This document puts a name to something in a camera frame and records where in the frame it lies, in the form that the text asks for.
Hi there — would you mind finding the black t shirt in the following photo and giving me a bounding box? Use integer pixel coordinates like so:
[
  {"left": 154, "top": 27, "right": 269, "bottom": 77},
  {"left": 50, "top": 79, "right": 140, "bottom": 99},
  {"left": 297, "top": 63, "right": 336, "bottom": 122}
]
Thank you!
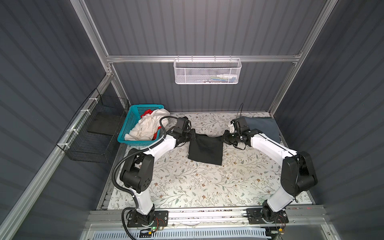
[{"left": 188, "top": 134, "right": 223, "bottom": 166}]

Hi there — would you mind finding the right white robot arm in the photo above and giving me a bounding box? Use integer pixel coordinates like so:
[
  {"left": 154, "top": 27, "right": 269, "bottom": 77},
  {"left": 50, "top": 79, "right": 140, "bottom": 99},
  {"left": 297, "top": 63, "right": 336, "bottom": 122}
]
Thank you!
[{"left": 224, "top": 117, "right": 318, "bottom": 224}]

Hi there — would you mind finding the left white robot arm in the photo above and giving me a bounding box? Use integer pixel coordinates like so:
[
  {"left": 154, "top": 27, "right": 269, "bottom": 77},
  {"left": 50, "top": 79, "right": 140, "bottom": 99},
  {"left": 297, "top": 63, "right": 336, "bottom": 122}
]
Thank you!
[{"left": 112, "top": 116, "right": 196, "bottom": 226}]

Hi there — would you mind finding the folded blue-grey t shirt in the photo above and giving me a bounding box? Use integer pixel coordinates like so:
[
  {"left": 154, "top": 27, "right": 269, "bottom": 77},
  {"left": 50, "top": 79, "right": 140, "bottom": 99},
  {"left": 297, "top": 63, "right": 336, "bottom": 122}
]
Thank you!
[{"left": 245, "top": 117, "right": 281, "bottom": 144}]

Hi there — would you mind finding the white t shirt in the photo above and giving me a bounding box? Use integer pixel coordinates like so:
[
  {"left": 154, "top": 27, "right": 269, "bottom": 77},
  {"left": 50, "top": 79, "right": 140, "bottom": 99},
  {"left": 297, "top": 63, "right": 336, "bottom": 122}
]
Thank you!
[{"left": 124, "top": 109, "right": 170, "bottom": 141}]

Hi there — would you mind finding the red t shirt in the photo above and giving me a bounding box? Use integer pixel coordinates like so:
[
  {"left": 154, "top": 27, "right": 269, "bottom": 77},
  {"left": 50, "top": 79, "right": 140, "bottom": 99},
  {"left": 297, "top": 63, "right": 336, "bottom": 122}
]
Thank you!
[{"left": 140, "top": 109, "right": 164, "bottom": 141}]

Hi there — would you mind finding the floral patterned table mat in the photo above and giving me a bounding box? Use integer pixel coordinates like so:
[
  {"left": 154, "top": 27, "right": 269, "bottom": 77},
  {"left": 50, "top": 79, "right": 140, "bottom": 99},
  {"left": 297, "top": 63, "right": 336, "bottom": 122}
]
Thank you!
[{"left": 107, "top": 111, "right": 313, "bottom": 210}]

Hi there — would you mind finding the teal plastic laundry basket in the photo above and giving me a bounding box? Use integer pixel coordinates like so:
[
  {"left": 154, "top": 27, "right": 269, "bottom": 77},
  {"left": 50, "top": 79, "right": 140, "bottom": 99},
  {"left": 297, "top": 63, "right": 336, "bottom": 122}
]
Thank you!
[{"left": 117, "top": 104, "right": 164, "bottom": 146}]

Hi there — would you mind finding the white wire mesh basket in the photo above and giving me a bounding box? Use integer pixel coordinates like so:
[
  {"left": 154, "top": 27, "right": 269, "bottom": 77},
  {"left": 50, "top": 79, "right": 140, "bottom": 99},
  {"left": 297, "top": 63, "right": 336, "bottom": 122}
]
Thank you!
[{"left": 173, "top": 57, "right": 242, "bottom": 85}]

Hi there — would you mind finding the black wire mesh basket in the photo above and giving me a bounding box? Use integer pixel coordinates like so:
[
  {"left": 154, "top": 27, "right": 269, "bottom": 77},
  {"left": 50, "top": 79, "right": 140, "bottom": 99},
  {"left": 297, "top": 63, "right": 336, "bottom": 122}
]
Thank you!
[{"left": 57, "top": 90, "right": 130, "bottom": 164}]

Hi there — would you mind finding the white perforated cable tray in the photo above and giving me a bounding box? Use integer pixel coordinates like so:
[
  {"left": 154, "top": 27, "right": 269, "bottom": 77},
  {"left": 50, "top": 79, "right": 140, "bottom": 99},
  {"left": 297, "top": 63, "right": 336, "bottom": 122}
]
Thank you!
[{"left": 91, "top": 227, "right": 268, "bottom": 240}]

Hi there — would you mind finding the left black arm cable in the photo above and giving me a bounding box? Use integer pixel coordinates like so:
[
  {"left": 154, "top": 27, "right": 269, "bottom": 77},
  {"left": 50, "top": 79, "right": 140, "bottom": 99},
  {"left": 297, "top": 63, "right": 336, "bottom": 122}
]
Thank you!
[{"left": 111, "top": 115, "right": 181, "bottom": 240}]

